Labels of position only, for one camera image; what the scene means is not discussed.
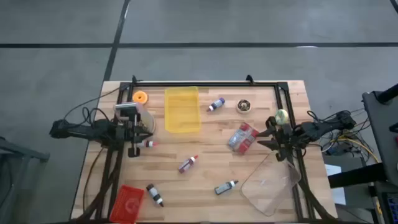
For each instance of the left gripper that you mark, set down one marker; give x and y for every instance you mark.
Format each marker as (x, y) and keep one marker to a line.
(127, 135)

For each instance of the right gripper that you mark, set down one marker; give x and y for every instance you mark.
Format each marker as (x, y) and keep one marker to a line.
(283, 137)

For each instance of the white bottle red cap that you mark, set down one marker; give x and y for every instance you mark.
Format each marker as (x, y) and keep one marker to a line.
(147, 143)

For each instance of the chocolate iced cream donut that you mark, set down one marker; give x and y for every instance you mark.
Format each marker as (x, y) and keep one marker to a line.
(243, 106)

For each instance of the yellow translucent plastic bin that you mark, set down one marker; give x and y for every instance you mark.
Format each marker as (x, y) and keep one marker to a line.
(182, 109)

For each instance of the dark red bottle red cap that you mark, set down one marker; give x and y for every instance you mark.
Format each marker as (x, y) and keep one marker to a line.
(187, 165)

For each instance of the black white striped bottle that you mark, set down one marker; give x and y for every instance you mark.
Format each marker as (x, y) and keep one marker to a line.
(154, 195)

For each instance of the purple bottle white cap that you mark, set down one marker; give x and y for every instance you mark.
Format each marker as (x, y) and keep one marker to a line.
(216, 104)

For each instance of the dark grey bottle black cap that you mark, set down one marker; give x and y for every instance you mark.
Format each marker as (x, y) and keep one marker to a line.
(224, 188)

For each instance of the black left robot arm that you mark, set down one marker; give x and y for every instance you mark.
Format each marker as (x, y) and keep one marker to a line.
(81, 132)

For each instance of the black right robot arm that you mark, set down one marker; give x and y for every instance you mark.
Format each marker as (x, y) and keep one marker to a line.
(320, 127)

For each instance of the red snack package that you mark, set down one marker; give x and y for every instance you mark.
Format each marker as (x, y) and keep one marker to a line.
(242, 138)

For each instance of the clear plastic container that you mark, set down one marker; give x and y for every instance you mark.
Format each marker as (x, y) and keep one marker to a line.
(267, 186)

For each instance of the blue device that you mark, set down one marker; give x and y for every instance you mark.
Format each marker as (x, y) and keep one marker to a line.
(334, 151)

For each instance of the red plastic lid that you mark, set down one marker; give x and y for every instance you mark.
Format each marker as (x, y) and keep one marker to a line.
(126, 203)

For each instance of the white paper sheet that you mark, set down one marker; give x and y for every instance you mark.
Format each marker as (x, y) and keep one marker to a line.
(339, 196)

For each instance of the black stand beam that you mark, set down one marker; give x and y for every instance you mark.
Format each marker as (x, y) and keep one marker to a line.
(357, 175)

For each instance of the grey equipment cart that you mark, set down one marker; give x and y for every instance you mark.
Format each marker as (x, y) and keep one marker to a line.
(382, 130)

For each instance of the grey metal stand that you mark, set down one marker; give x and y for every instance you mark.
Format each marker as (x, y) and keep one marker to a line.
(18, 152)

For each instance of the black frame clamp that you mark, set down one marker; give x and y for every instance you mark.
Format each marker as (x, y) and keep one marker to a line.
(134, 79)
(249, 79)

